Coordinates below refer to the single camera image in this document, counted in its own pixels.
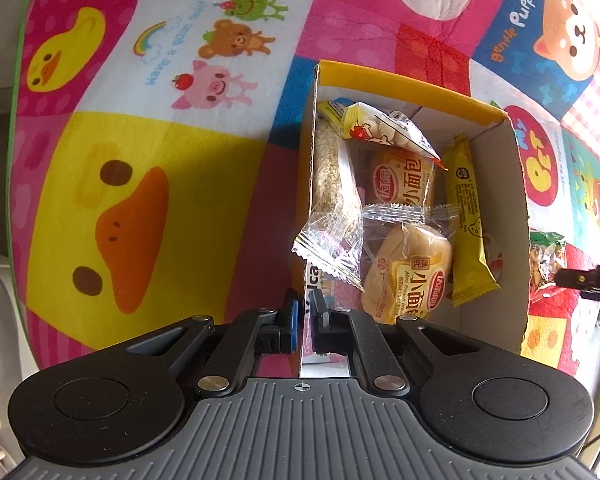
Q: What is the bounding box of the small bread pack lower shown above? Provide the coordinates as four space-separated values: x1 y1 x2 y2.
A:
361 204 460 324

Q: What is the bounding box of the yellow cardboard box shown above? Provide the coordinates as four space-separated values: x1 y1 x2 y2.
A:
294 60 529 353

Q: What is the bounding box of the small bread pack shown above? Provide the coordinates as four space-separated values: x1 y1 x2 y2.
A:
363 148 436 207
361 204 460 324

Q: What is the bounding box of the red yellow biscuit bag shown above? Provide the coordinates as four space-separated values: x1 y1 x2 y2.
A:
317 98 445 170

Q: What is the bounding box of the yellow snack bar wrapper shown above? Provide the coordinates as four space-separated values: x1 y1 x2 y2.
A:
442 134 500 307

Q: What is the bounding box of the clear sesame snack bar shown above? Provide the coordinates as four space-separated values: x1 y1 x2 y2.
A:
292 117 364 288

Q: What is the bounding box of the small bread pack upper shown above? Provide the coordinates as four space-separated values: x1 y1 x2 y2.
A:
363 148 436 207

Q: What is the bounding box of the colourful cartoon play mat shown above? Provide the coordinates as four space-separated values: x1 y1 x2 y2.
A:
9 0 600 373

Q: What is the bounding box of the green pink mushroom biscuit bag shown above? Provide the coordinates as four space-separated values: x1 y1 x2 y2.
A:
528 230 581 321

